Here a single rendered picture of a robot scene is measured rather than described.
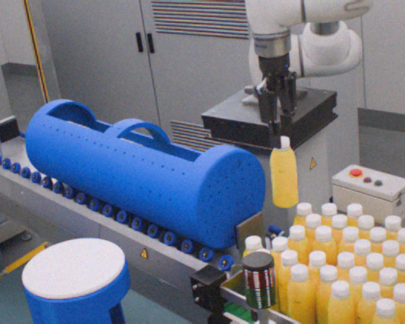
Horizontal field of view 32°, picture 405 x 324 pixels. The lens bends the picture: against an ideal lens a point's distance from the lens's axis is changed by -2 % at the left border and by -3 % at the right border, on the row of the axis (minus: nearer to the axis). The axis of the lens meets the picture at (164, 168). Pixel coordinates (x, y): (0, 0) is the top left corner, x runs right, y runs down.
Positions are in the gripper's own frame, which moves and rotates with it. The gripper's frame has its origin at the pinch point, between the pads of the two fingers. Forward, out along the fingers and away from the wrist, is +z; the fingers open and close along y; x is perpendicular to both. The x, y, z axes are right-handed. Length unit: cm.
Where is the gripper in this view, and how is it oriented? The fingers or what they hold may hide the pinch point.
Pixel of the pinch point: (281, 131)
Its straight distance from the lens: 177.6
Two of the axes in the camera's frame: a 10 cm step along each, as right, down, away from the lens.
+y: -7.4, 3.8, -5.5
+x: 6.6, 2.3, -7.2
